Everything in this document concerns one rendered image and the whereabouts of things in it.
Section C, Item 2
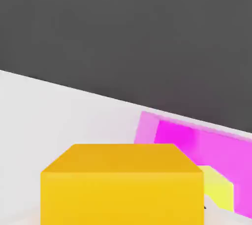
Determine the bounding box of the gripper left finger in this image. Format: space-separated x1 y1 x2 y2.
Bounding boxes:
0 207 41 225

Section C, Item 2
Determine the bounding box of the small orange cube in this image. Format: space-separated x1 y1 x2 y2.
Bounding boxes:
40 143 205 225

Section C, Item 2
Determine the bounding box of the small yellow cube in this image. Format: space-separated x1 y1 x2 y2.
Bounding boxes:
197 165 235 213

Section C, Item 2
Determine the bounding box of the large magenta box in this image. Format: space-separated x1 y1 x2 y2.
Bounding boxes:
133 111 252 220

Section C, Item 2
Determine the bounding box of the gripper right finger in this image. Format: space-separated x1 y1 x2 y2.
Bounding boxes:
204 195 252 225

